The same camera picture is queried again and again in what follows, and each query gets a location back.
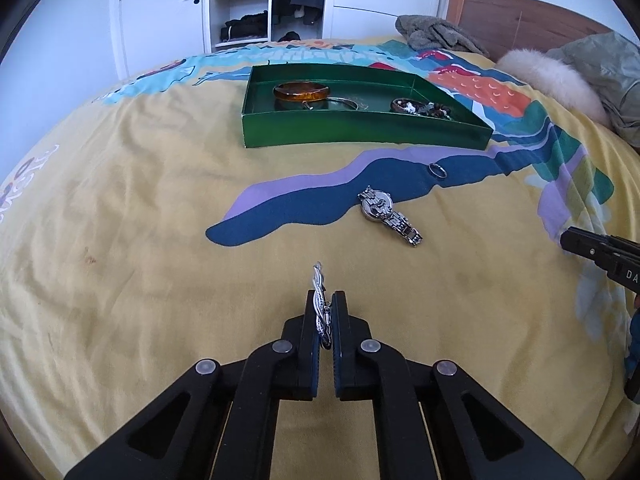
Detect yellow printed blanket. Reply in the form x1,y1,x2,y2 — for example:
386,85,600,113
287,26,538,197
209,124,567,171
0,35,640,480

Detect brown bead bracelet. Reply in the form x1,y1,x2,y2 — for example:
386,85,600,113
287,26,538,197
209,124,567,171
406,102,456,121

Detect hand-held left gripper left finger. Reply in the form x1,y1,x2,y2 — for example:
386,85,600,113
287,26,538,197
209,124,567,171
64,290,321,480

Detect wooden headboard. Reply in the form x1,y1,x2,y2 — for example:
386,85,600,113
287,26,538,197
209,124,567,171
446,0,636,63

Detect grey knitted sweater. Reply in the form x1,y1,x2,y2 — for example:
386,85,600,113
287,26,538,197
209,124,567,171
395,14,491,57

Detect green tray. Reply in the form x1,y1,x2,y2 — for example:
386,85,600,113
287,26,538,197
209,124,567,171
241,63,494,152

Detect silver chain bracelet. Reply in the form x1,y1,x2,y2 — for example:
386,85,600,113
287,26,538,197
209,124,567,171
311,261,333,348

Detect grey-green jacket with fur trim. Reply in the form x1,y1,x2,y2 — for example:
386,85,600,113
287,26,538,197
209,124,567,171
497,31,640,148

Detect white door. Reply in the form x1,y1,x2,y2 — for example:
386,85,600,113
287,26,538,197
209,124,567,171
117,0,208,81

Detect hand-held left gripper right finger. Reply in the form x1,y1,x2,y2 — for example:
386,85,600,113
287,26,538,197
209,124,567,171
331,290,586,480

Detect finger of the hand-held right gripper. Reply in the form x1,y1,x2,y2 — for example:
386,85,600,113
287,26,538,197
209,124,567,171
560,226,640,274

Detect silver wristwatch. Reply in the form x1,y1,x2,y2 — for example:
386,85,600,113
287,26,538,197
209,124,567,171
357,186,424,248

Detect amber bangle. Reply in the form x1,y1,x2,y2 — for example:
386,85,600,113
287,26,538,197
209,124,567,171
273,81,331,111

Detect folded black clothes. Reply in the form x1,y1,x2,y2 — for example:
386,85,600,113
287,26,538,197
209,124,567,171
220,11,268,42

